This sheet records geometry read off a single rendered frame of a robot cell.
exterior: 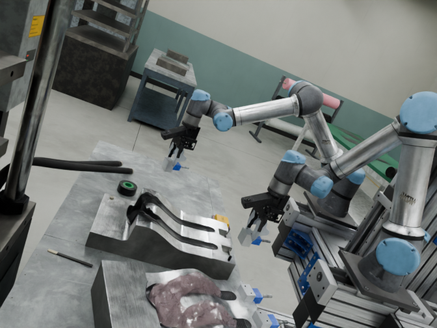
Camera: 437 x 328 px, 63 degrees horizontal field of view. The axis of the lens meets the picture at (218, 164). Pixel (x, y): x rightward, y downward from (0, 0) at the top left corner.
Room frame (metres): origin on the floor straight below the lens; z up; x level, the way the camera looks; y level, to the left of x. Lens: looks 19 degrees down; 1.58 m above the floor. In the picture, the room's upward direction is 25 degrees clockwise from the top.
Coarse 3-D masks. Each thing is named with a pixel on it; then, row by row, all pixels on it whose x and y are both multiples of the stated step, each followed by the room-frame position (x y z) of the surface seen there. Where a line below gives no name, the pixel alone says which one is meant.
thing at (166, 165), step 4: (164, 160) 1.56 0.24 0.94; (168, 160) 1.54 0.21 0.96; (172, 160) 1.56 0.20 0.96; (164, 164) 1.55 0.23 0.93; (168, 164) 1.53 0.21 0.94; (176, 164) 1.56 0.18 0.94; (164, 168) 1.53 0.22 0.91; (168, 168) 1.53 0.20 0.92; (172, 168) 1.54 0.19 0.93; (176, 168) 1.56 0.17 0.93; (180, 168) 1.57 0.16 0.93; (184, 168) 1.60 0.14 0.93; (188, 168) 1.62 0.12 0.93
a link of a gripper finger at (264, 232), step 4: (256, 224) 1.21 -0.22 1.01; (256, 228) 1.19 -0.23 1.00; (264, 228) 1.21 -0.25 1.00; (256, 232) 1.18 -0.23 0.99; (260, 232) 1.19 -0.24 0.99; (264, 232) 1.21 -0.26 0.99; (268, 232) 1.21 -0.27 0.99; (252, 236) 1.19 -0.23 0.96; (256, 236) 1.19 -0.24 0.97; (252, 240) 1.20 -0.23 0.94
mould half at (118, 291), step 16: (112, 272) 0.77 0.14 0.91; (128, 272) 0.80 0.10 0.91; (144, 272) 0.83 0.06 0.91; (176, 272) 0.91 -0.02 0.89; (192, 272) 0.93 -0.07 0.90; (96, 288) 0.77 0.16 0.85; (112, 288) 0.72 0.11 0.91; (128, 288) 0.74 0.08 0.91; (144, 288) 0.77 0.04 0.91; (224, 288) 0.98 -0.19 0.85; (96, 304) 0.73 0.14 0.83; (112, 304) 0.68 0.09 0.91; (128, 304) 0.70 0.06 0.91; (144, 304) 0.72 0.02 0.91; (192, 304) 0.81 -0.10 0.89; (224, 304) 0.91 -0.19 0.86; (240, 304) 0.94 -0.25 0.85; (96, 320) 0.70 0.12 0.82; (112, 320) 0.63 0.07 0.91; (128, 320) 0.65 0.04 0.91; (144, 320) 0.67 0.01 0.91
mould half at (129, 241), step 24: (144, 192) 1.21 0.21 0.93; (96, 216) 1.05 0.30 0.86; (120, 216) 1.11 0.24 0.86; (168, 216) 1.17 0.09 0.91; (192, 216) 1.28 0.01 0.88; (96, 240) 0.96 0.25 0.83; (120, 240) 0.98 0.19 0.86; (144, 240) 1.00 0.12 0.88; (168, 240) 1.03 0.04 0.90; (216, 240) 1.18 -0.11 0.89; (168, 264) 1.03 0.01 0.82; (192, 264) 1.05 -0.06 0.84; (216, 264) 1.07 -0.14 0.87
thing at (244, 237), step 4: (244, 228) 1.23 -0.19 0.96; (248, 228) 1.24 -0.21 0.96; (240, 232) 1.24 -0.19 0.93; (244, 232) 1.22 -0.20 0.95; (248, 232) 1.21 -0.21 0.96; (252, 232) 1.23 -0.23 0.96; (240, 236) 1.23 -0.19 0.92; (244, 236) 1.20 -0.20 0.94; (248, 236) 1.20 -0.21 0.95; (240, 240) 1.21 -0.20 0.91; (244, 240) 1.19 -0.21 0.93; (248, 240) 1.20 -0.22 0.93; (256, 240) 1.22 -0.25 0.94; (260, 240) 1.23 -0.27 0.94; (264, 240) 1.25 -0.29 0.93; (268, 240) 1.27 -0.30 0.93; (244, 244) 1.20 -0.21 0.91; (248, 244) 1.21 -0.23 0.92; (256, 244) 1.22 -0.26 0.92
